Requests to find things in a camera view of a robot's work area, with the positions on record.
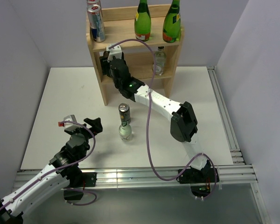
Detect green glass bottle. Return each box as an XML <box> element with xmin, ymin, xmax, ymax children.
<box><xmin>134</xmin><ymin>0</ymin><xmax>151</xmax><ymax>42</ymax></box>
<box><xmin>162</xmin><ymin>0</ymin><xmax>181</xmax><ymax>43</ymax></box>

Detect aluminium front rail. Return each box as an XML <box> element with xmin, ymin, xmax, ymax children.
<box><xmin>14</xmin><ymin>163</ymin><xmax>257</xmax><ymax>190</ymax></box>

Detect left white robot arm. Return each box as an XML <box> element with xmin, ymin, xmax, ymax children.
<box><xmin>0</xmin><ymin>115</ymin><xmax>103</xmax><ymax>224</ymax></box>

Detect rear black yellow can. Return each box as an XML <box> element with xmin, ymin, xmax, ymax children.
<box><xmin>118</xmin><ymin>103</ymin><xmax>131</xmax><ymax>124</ymax></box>

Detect aluminium side rail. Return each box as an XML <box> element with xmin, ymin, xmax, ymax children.
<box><xmin>207</xmin><ymin>66</ymin><xmax>272</xmax><ymax>224</ymax></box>

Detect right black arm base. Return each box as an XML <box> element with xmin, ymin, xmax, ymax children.
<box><xmin>176</xmin><ymin>167</ymin><xmax>220</xmax><ymax>201</ymax></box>

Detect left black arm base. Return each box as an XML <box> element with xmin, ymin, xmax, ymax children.
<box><xmin>63</xmin><ymin>172</ymin><xmax>98</xmax><ymax>206</ymax></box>

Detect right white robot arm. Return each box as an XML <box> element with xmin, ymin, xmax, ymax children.
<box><xmin>99</xmin><ymin>51</ymin><xmax>211</xmax><ymax>182</ymax></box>

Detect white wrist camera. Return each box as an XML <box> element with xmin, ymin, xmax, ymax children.
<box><xmin>106</xmin><ymin>43</ymin><xmax>122</xmax><ymax>62</ymax></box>
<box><xmin>58</xmin><ymin>114</ymin><xmax>78</xmax><ymax>132</ymax></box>

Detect clear glass bottle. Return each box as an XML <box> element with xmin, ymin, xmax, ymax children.
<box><xmin>152</xmin><ymin>46</ymin><xmax>166</xmax><ymax>76</ymax></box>
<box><xmin>119</xmin><ymin>121</ymin><xmax>133</xmax><ymax>141</ymax></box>

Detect wooden three-tier shelf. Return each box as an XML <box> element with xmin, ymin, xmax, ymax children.
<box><xmin>86</xmin><ymin>4</ymin><xmax>184</xmax><ymax>105</ymax></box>

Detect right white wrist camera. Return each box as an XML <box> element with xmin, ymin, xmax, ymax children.
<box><xmin>106</xmin><ymin>43</ymin><xmax>122</xmax><ymax>62</ymax></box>

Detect rear silver blue can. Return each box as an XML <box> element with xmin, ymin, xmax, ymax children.
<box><xmin>86</xmin><ymin>0</ymin><xmax>102</xmax><ymax>18</ymax></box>

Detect front silver blue can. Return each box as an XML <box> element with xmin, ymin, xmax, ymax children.
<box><xmin>87</xmin><ymin>4</ymin><xmax>105</xmax><ymax>42</ymax></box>

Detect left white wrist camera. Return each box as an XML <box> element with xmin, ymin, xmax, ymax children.
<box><xmin>58</xmin><ymin>114</ymin><xmax>78</xmax><ymax>132</ymax></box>

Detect silver blue can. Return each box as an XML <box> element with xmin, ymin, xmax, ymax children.
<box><xmin>87</xmin><ymin>4</ymin><xmax>105</xmax><ymax>42</ymax></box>
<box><xmin>86</xmin><ymin>0</ymin><xmax>102</xmax><ymax>18</ymax></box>

